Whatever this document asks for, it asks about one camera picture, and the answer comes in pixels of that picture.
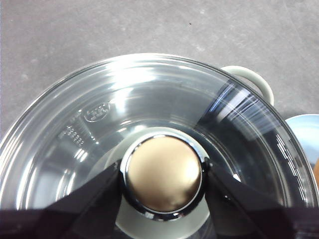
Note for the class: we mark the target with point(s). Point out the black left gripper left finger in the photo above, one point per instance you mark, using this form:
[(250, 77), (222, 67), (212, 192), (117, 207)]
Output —
[(74, 214)]

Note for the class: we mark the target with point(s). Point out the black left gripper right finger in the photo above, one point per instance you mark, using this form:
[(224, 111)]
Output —
[(249, 216)]

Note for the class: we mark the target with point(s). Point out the glass lid with green knob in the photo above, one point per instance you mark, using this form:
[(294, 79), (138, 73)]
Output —
[(164, 174)]

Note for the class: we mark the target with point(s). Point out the blue round plate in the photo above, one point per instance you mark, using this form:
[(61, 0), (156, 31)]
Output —
[(309, 139)]

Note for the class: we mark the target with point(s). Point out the pale green electric steamer pot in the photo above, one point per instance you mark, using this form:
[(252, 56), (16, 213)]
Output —
[(264, 84)]

